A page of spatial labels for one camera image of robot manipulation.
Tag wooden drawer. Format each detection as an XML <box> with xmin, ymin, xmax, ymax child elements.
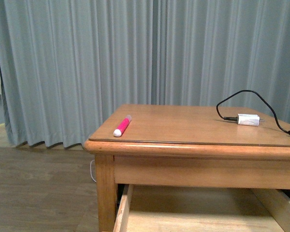
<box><xmin>114</xmin><ymin>185</ymin><xmax>290</xmax><ymax>232</ymax></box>

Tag grey-blue curtain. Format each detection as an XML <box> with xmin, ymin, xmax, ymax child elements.
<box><xmin>0</xmin><ymin>0</ymin><xmax>290</xmax><ymax>146</ymax></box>

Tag white USB charger plug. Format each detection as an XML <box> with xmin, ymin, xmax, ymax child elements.
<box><xmin>237</xmin><ymin>114</ymin><xmax>264</xmax><ymax>126</ymax></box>

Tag wooden nightstand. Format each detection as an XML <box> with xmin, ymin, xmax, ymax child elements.
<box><xmin>84</xmin><ymin>104</ymin><xmax>290</xmax><ymax>232</ymax></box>

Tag black charger cable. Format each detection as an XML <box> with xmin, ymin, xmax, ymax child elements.
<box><xmin>216</xmin><ymin>90</ymin><xmax>290</xmax><ymax>137</ymax></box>

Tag white cable behind nightstand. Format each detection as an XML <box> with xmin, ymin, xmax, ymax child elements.
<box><xmin>89</xmin><ymin>159</ymin><xmax>97</xmax><ymax>183</ymax></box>

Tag pink marker with white cap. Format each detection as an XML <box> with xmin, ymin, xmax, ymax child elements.
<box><xmin>113</xmin><ymin>115</ymin><xmax>132</xmax><ymax>137</ymax></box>

